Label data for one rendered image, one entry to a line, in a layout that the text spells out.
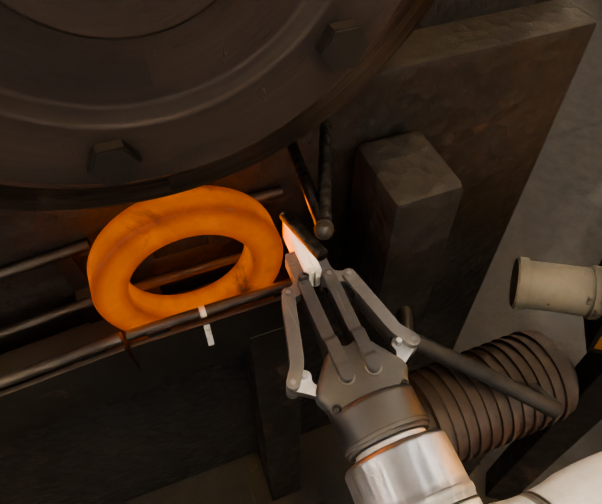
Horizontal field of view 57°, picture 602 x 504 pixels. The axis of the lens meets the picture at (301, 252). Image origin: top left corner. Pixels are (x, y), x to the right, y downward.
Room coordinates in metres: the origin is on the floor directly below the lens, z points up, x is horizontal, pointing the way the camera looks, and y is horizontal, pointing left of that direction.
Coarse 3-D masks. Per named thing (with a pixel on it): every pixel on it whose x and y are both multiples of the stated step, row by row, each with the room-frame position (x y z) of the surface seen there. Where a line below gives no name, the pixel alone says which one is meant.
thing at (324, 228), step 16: (320, 128) 0.37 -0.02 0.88; (320, 144) 0.34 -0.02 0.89; (320, 160) 0.32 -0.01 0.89; (304, 176) 0.30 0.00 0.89; (320, 176) 0.30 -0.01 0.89; (304, 192) 0.28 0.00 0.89; (320, 192) 0.28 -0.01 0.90; (320, 208) 0.26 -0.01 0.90; (288, 224) 0.27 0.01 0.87; (320, 224) 0.24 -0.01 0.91; (304, 240) 0.25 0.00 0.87; (320, 256) 0.24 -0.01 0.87
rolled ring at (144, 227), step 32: (192, 192) 0.33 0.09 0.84; (224, 192) 0.34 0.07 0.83; (128, 224) 0.30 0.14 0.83; (160, 224) 0.30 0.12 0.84; (192, 224) 0.31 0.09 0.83; (224, 224) 0.32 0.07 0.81; (256, 224) 0.33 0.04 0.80; (96, 256) 0.29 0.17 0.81; (128, 256) 0.29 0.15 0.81; (256, 256) 0.33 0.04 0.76; (96, 288) 0.27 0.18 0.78; (128, 288) 0.29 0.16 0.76; (224, 288) 0.33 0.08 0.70; (256, 288) 0.33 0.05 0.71; (128, 320) 0.28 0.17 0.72
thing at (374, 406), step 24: (360, 360) 0.22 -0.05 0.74; (384, 360) 0.22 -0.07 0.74; (336, 384) 0.20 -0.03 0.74; (360, 384) 0.20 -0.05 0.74; (384, 384) 0.20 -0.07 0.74; (408, 384) 0.20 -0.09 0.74; (336, 408) 0.18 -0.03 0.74; (360, 408) 0.17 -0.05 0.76; (384, 408) 0.17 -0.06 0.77; (408, 408) 0.17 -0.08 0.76; (336, 432) 0.17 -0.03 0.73; (360, 432) 0.16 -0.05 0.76; (384, 432) 0.15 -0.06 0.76
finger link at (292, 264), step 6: (294, 252) 0.34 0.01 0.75; (288, 258) 0.33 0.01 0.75; (294, 258) 0.33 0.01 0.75; (288, 264) 0.32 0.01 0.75; (294, 264) 0.32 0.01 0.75; (300, 264) 0.32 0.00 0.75; (288, 270) 0.32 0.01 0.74; (294, 270) 0.32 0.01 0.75; (300, 270) 0.32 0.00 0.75; (294, 276) 0.31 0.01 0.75; (294, 282) 0.30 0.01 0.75; (294, 288) 0.30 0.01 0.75; (300, 294) 0.29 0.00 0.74
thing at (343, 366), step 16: (304, 272) 0.31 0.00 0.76; (304, 288) 0.29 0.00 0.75; (304, 304) 0.28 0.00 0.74; (320, 304) 0.28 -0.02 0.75; (320, 320) 0.26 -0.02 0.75; (320, 336) 0.25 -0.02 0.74; (336, 336) 0.24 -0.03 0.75; (336, 352) 0.23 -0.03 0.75; (336, 368) 0.21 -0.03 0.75; (352, 368) 0.21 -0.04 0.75
